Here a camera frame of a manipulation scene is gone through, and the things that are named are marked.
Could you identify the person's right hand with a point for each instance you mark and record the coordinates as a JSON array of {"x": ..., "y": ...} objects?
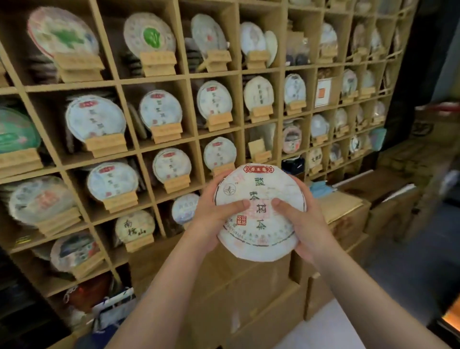
[{"x": 312, "y": 226}]

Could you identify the person's left hand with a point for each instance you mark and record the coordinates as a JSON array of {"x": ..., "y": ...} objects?
[{"x": 208, "y": 219}]

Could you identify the person's right thumb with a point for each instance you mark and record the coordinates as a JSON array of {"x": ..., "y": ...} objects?
[{"x": 285, "y": 210}]

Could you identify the person's left thumb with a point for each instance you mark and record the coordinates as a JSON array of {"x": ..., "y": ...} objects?
[{"x": 235, "y": 207}]

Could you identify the white paper-wrapped round tea cake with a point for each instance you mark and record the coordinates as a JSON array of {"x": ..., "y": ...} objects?
[{"x": 260, "y": 230}]

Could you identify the person's left forearm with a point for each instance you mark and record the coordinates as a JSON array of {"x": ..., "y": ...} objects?
[{"x": 161, "y": 302}]

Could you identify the person's right forearm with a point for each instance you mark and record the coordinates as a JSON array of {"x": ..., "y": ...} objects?
[{"x": 363, "y": 305}]

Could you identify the blue cloth bundle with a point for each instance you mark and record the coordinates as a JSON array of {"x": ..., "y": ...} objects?
[{"x": 320, "y": 188}]

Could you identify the dark tin box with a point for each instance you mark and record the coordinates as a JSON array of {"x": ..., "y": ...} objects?
[{"x": 293, "y": 166}]

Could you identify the brown cardboard box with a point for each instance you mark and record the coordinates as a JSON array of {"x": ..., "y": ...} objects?
[{"x": 346, "y": 215}]

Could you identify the wooden lower cabinet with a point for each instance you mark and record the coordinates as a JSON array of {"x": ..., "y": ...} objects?
[{"x": 244, "y": 302}]

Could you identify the large cardboard box with papers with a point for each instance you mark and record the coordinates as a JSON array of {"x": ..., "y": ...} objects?
[{"x": 388, "y": 196}]

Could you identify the teal paper packet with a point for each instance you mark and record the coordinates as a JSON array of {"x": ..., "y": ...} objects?
[{"x": 378, "y": 139}]

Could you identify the white box with orange label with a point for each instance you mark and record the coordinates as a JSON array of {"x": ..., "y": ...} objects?
[{"x": 322, "y": 92}]

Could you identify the stack of brown cartons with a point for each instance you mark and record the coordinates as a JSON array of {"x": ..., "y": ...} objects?
[{"x": 413, "y": 158}]

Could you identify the wooden grid shelf unit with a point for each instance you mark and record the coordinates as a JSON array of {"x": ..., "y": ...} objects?
[{"x": 190, "y": 77}]

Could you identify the set of small wooden stands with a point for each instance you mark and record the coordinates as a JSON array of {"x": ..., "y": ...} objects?
[{"x": 106, "y": 143}]

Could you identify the white patterned paper bag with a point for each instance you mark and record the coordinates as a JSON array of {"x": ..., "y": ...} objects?
[{"x": 113, "y": 309}]

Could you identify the clear glass jar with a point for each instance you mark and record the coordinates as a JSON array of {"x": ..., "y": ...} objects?
[{"x": 297, "y": 48}]

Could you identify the display of wrapped tea discs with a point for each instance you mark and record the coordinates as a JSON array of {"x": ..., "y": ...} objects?
[{"x": 95, "y": 117}]

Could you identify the reddish brown clay pot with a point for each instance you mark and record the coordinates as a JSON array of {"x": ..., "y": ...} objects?
[{"x": 90, "y": 293}]

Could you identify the cardboard box with red lid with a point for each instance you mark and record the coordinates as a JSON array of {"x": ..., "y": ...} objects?
[{"x": 436, "y": 122}]

